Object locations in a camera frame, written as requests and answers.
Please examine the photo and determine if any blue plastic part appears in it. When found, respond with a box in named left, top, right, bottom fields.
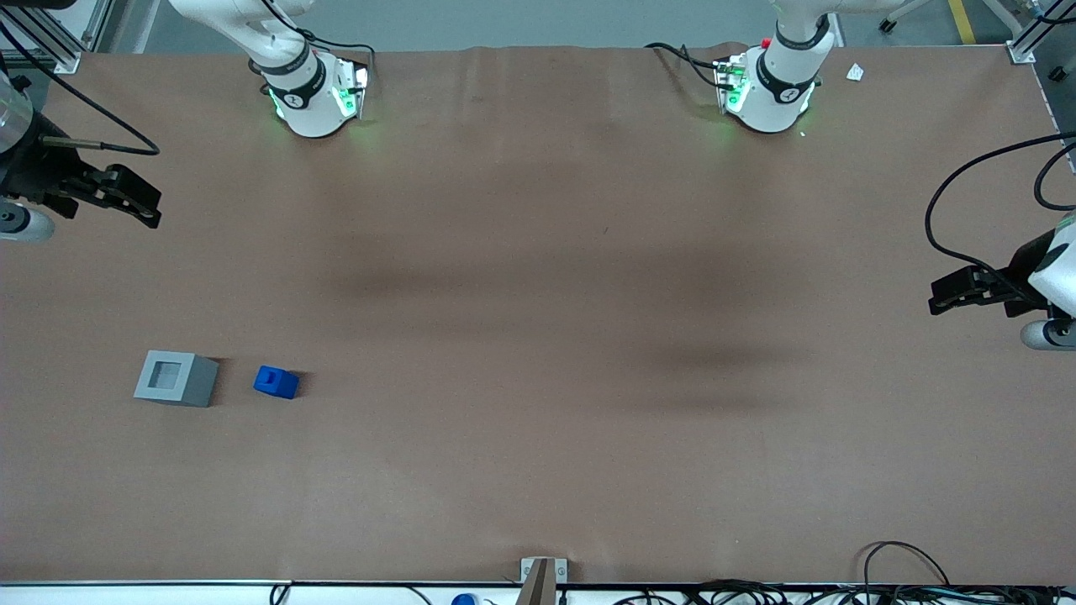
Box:
left=253, top=365, right=301, bottom=401

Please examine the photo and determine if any black tangled cable bundle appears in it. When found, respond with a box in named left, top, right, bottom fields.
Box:
left=612, top=578, right=1076, bottom=605

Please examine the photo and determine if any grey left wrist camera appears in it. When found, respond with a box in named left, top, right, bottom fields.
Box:
left=1021, top=318, right=1076, bottom=351

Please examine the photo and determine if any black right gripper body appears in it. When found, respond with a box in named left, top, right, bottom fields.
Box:
left=0, top=113, right=98, bottom=221

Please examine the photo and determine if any black left arm base cable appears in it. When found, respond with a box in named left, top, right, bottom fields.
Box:
left=645, top=41, right=725, bottom=90

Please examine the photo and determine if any white stand leg with caster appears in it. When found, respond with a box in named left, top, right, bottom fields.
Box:
left=878, top=0, right=936, bottom=34

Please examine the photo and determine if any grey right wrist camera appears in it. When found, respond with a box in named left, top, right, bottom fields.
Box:
left=0, top=206, right=56, bottom=245

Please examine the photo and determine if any gray square base block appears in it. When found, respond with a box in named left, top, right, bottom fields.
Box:
left=134, top=350, right=220, bottom=409

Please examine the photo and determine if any black right arm base cable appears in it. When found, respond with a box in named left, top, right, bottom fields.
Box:
left=298, top=29, right=377, bottom=72

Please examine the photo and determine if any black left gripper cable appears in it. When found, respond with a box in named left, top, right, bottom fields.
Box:
left=925, top=132, right=1076, bottom=291

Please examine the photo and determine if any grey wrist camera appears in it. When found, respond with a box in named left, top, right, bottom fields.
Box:
left=0, top=206, right=56, bottom=245
left=1021, top=318, right=1076, bottom=351

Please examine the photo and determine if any black looped floor cable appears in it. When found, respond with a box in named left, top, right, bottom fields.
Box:
left=861, top=541, right=952, bottom=589

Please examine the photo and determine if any brown table cover sheet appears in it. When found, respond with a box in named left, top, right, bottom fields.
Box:
left=0, top=44, right=1076, bottom=587

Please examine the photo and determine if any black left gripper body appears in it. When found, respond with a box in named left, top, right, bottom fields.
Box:
left=987, top=230, right=1057, bottom=319

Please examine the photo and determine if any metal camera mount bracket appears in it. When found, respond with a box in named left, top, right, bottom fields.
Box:
left=520, top=556, right=569, bottom=605

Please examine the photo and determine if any aluminium frame profile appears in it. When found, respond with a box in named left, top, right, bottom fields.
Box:
left=0, top=0, right=114, bottom=75
left=979, top=0, right=1076, bottom=66

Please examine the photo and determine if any black arm base cable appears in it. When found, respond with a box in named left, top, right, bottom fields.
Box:
left=298, top=29, right=377, bottom=72
left=645, top=41, right=725, bottom=90

